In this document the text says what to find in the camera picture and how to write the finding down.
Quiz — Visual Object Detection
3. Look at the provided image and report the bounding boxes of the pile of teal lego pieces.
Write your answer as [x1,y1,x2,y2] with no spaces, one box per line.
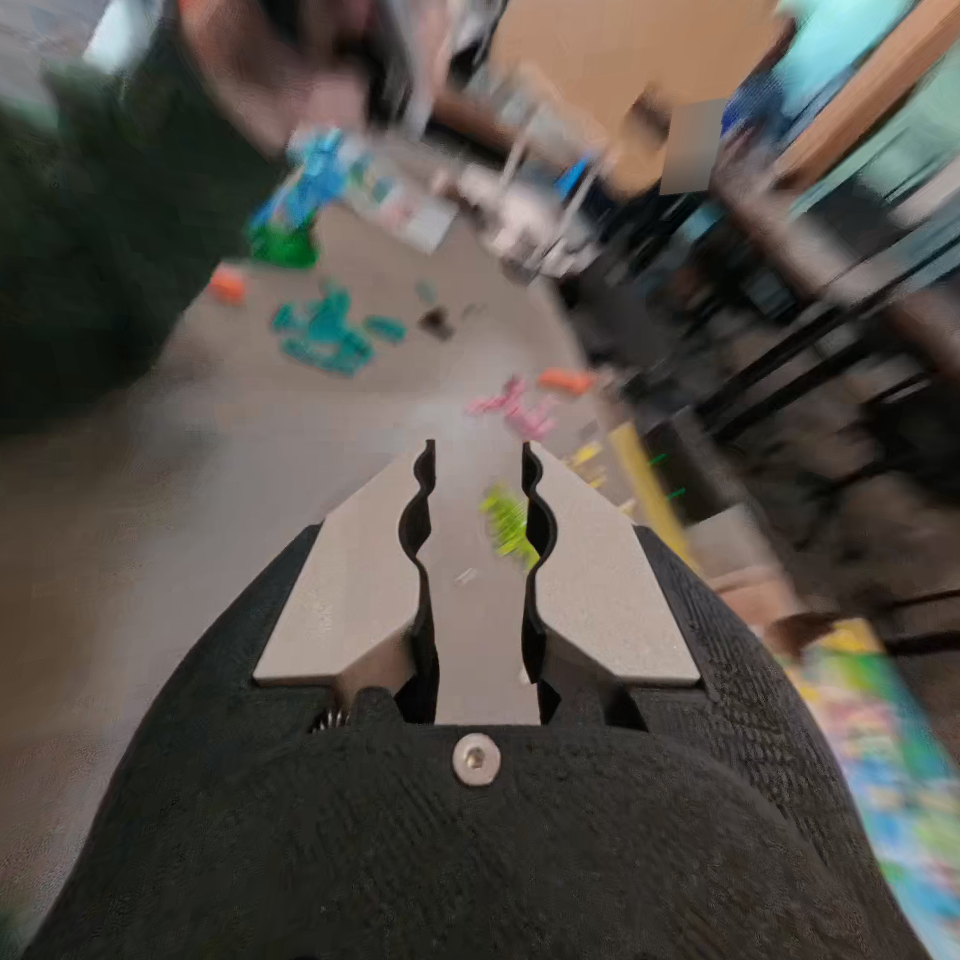
[270,279,408,378]

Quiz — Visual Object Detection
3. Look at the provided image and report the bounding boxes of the pile of pink lego pieces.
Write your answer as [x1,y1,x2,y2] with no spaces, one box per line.
[465,375,561,444]

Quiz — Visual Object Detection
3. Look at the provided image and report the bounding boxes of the black metal table frame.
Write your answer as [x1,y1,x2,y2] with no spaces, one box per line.
[660,240,960,541]

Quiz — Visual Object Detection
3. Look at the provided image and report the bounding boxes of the pile of lime lego pieces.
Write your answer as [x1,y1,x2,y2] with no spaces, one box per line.
[478,483,543,573]

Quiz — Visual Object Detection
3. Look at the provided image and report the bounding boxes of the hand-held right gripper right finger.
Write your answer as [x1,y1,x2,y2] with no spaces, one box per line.
[522,441,703,726]

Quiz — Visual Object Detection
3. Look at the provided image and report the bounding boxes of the lego instruction booklet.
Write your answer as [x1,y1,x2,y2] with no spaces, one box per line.
[343,146,460,256]

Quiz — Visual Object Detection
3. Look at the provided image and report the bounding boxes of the person's left forearm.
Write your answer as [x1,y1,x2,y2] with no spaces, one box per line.
[0,0,301,440]

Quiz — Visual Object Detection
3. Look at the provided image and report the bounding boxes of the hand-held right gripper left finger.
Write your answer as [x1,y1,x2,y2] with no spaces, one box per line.
[253,438,439,726]

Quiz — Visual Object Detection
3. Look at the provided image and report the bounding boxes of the person's left hand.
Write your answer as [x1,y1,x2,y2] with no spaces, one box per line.
[176,0,376,155]

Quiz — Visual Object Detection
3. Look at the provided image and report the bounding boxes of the pile of yellow lego pieces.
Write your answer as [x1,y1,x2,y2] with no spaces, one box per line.
[564,438,610,490]

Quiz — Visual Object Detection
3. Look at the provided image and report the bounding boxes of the clear plastic bags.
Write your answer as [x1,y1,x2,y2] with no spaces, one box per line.
[453,161,605,282]

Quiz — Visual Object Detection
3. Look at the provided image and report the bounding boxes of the colourful lego box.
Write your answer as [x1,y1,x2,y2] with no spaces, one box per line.
[776,616,960,960]

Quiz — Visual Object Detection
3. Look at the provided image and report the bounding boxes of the blue and green lego model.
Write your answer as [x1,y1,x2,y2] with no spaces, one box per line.
[246,126,355,271]

